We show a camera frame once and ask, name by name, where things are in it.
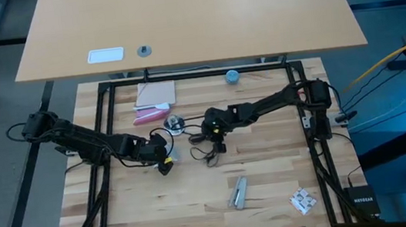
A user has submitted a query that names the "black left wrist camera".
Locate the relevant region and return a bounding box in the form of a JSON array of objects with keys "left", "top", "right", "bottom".
[{"left": 116, "top": 132, "right": 143, "bottom": 159}]

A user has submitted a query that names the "pink case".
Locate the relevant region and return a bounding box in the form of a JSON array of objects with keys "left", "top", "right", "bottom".
[{"left": 130, "top": 105, "right": 173, "bottom": 127}]

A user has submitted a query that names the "black Netgear switch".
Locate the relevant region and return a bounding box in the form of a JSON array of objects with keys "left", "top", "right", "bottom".
[{"left": 343, "top": 184, "right": 381, "bottom": 220}]

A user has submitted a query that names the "black metal frame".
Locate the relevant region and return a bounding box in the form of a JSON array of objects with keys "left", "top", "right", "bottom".
[{"left": 34, "top": 45, "right": 361, "bottom": 227}]

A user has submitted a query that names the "black clamp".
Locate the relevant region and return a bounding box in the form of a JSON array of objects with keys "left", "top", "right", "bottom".
[{"left": 333, "top": 108, "right": 360, "bottom": 125}]

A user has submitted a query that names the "grey metal bracket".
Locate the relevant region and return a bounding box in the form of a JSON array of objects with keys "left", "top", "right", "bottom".
[{"left": 301, "top": 114, "right": 314, "bottom": 130}]

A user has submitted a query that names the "tan desk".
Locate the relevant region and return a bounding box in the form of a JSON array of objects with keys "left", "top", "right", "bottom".
[{"left": 5, "top": 0, "right": 369, "bottom": 90}]

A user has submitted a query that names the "printed paper packet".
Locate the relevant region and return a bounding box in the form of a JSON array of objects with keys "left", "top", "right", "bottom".
[{"left": 287, "top": 185, "right": 320, "bottom": 218}]

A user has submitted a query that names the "yellow cable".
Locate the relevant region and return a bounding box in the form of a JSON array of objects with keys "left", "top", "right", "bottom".
[{"left": 330, "top": 36, "right": 406, "bottom": 98}]

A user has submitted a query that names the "black lamp cable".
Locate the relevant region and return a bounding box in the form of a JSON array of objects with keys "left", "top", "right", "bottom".
[{"left": 182, "top": 113, "right": 230, "bottom": 171}]

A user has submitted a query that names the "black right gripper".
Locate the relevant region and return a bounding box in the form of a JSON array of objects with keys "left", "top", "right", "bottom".
[{"left": 198, "top": 105, "right": 237, "bottom": 157}]

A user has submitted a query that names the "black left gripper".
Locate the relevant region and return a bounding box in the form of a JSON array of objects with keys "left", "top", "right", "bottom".
[{"left": 133, "top": 131, "right": 176, "bottom": 179}]

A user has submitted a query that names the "white rectangular plate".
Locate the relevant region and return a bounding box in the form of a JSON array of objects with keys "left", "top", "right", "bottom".
[{"left": 85, "top": 46, "right": 126, "bottom": 65}]

